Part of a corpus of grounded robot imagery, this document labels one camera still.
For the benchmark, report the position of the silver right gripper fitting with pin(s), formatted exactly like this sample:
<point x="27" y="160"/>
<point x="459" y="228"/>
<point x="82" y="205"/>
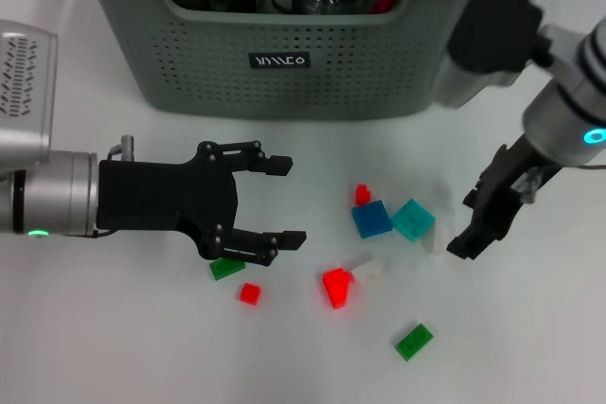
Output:
<point x="529" y="184"/>

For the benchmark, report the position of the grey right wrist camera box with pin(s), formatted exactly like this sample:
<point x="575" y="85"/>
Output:
<point x="492" y="30"/>

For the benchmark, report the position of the small red square brick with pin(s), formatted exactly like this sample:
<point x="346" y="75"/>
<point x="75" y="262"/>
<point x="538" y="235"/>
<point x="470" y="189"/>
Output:
<point x="249" y="293"/>

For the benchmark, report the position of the teal square brick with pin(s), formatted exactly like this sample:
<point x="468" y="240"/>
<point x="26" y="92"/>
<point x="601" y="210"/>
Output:
<point x="413" y="219"/>

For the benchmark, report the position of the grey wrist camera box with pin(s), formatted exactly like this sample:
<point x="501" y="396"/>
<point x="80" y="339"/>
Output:
<point x="26" y="92"/>
<point x="492" y="30"/>

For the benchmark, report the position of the large red sloped brick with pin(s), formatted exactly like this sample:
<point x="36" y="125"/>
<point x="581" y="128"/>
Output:
<point x="337" y="286"/>

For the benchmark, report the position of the blue square brick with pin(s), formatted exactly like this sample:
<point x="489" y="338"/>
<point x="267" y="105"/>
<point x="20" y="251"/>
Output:
<point x="373" y="220"/>

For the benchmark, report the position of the dark red curved brick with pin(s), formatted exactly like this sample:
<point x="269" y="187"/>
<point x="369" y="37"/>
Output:
<point x="384" y="1"/>

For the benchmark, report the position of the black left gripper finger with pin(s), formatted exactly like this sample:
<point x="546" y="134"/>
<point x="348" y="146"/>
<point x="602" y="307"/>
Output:
<point x="246" y="157"/>
<point x="260" y="243"/>

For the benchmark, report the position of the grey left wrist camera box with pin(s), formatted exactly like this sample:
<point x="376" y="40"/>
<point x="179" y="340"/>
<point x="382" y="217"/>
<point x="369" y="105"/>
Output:
<point x="26" y="92"/>

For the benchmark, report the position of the white long brick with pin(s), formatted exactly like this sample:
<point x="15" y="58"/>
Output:
<point x="369" y="269"/>

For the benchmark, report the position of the silver left gripper fitting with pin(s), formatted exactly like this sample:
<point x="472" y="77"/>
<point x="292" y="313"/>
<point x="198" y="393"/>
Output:
<point x="125" y="147"/>

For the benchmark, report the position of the white chunky brick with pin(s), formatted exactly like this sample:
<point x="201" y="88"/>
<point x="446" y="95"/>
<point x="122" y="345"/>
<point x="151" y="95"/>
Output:
<point x="438" y="238"/>

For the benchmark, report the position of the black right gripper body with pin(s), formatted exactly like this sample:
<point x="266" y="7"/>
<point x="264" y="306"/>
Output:
<point x="516" y="177"/>

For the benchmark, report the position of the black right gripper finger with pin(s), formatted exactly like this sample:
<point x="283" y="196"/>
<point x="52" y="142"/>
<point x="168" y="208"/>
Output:
<point x="483" y="233"/>
<point x="475" y="197"/>

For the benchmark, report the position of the grey-green perforated storage bin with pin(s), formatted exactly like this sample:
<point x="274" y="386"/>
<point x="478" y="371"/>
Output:
<point x="284" y="92"/>

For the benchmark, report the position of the green flat two-stud brick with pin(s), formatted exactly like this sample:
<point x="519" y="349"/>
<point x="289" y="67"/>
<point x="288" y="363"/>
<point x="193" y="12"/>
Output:
<point x="227" y="269"/>
<point x="414" y="341"/>

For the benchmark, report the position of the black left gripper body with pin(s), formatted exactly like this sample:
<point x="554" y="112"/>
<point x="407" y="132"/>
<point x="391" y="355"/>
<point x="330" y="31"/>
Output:
<point x="165" y="196"/>

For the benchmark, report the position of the small red notched brick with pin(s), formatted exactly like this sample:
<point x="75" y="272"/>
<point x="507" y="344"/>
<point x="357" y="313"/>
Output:
<point x="363" y="195"/>

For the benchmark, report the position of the silver gripper fitting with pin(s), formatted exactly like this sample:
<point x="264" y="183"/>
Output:
<point x="529" y="184"/>
<point x="125" y="147"/>

